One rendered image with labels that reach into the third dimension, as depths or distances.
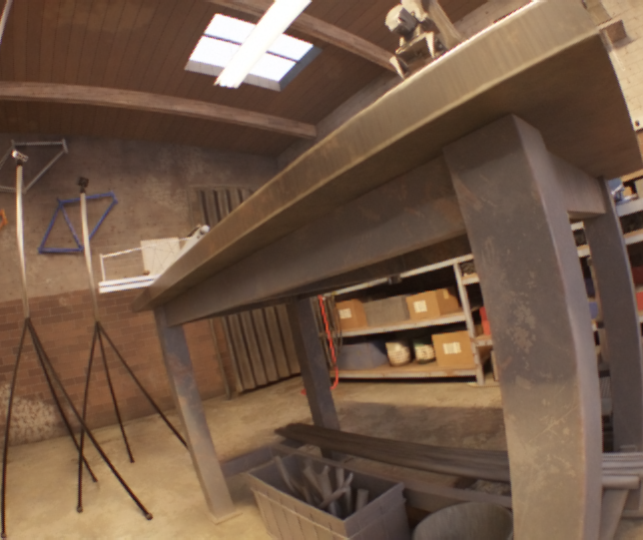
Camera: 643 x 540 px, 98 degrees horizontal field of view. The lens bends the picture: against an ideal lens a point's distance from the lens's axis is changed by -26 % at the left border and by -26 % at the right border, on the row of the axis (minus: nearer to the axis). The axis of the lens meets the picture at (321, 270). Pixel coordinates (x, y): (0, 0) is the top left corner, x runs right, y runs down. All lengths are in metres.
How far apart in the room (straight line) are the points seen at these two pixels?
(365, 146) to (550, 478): 0.36
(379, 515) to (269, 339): 3.11
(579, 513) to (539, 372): 0.15
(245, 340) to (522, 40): 3.66
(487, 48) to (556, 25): 0.06
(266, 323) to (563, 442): 3.68
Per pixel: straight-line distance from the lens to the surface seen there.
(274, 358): 3.92
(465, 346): 2.47
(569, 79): 0.32
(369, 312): 2.89
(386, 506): 0.97
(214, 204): 3.94
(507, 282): 0.34
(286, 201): 0.44
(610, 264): 0.89
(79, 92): 3.68
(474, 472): 0.97
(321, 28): 3.09
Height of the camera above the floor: 0.72
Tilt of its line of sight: 5 degrees up
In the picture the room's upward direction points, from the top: 13 degrees counter-clockwise
